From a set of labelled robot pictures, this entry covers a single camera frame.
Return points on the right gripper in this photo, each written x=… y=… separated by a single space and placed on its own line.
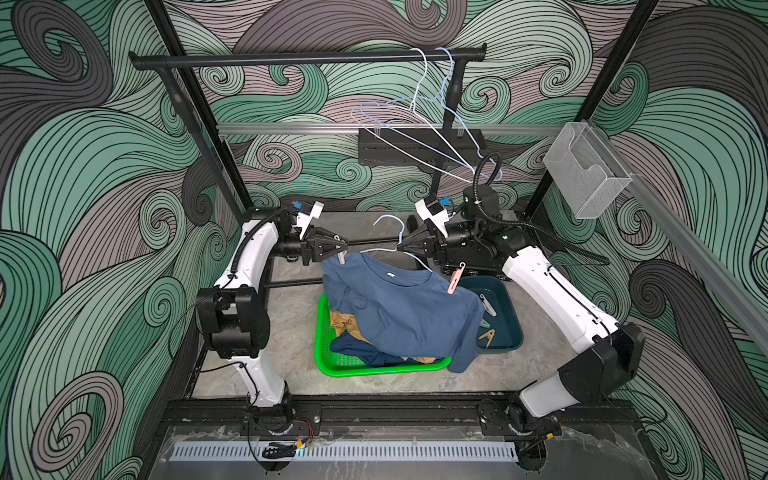
x=431 y=246

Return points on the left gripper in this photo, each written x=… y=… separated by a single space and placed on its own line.
x=314 y=248

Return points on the slate blue t-shirt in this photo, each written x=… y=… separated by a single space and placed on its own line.
x=405 y=313

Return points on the tan cartoon print t-shirt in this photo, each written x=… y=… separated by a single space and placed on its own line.
x=346 y=323

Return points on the navy Mickey print t-shirt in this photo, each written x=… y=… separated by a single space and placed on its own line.
x=371 y=356

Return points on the tan clothespin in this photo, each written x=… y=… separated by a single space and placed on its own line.
x=487 y=337

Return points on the light blue wire hanger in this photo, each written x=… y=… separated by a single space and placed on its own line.
x=367 y=122

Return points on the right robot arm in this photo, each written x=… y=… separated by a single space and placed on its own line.
x=608 y=353

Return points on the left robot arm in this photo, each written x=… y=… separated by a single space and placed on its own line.
x=232 y=314

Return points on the teal plastic tray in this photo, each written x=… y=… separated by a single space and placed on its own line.
x=509 y=335

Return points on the green plastic basket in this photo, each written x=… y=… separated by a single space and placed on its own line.
x=341 y=366

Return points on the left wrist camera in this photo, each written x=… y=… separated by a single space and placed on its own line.
x=305 y=213

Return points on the clear mesh wall bin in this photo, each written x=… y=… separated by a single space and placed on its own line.
x=588 y=170

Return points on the white slotted cable duct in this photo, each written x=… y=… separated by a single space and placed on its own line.
x=352 y=451

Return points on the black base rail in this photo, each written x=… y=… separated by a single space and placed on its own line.
x=498 y=413

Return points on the black clothes rack frame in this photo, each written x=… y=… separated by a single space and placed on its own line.
x=300 y=57

